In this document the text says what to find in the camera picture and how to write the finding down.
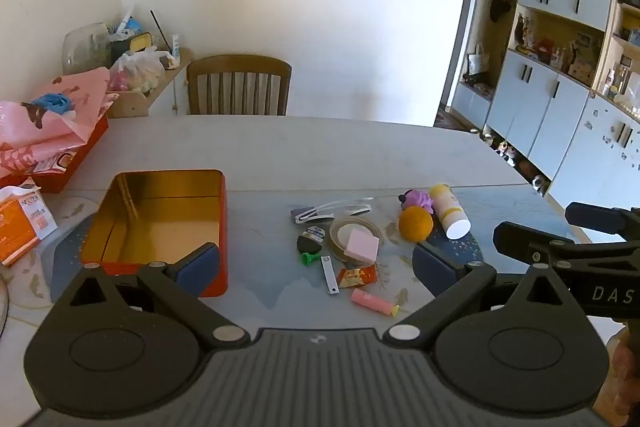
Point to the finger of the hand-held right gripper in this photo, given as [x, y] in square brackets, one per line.
[600, 218]
[530, 239]

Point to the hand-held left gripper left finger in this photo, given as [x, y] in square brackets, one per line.
[200, 267]

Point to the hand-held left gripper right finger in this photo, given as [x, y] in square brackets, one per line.
[435, 272]

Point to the orange ball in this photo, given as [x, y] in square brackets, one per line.
[415, 223]

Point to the yellow white bottle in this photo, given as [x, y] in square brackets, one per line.
[447, 209]

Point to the red tin box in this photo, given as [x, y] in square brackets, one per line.
[150, 217]

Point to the purple spiky toy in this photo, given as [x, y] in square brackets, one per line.
[417, 198]

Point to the pink sponge block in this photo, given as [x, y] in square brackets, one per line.
[362, 247]

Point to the red orange candy packet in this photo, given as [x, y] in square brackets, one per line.
[356, 276]

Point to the clear tape roll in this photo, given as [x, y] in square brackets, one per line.
[336, 249]

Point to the green plastic clip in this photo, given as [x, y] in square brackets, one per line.
[309, 259]

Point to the black pouch with blue label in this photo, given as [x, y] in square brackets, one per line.
[307, 244]

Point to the white sunglasses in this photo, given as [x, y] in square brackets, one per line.
[345, 208]

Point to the row of small figurines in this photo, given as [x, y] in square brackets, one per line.
[505, 151]

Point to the red cardboard box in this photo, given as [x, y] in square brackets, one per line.
[75, 167]

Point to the wooden side cabinet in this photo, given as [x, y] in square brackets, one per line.
[160, 99]

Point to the group of shelf ornaments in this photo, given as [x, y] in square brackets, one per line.
[545, 47]

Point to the orange white plastic bag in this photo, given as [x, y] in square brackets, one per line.
[20, 227]

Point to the white tote bag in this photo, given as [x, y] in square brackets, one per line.
[477, 62]

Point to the pink plastic bag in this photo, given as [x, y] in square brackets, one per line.
[60, 117]

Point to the wooden chair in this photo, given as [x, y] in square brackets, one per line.
[240, 64]

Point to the small white tube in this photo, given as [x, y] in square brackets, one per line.
[175, 46]

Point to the blue crumpled cloth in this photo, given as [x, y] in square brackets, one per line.
[50, 101]

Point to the yellow lidded container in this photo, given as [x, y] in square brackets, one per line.
[137, 42]

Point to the thin black stick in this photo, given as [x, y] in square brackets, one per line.
[159, 29]

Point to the clear plastic bag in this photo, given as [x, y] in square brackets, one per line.
[82, 49]

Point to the blue white packet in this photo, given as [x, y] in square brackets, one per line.
[131, 26]

